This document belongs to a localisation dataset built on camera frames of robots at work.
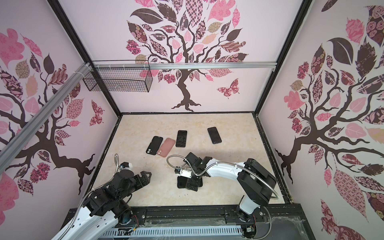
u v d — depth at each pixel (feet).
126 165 2.28
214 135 3.50
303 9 2.29
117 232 2.32
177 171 2.44
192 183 2.44
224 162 1.75
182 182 2.48
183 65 3.05
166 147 3.31
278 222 2.37
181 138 3.70
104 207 1.66
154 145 3.32
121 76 3.11
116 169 1.85
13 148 1.66
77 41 2.58
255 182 1.45
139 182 2.17
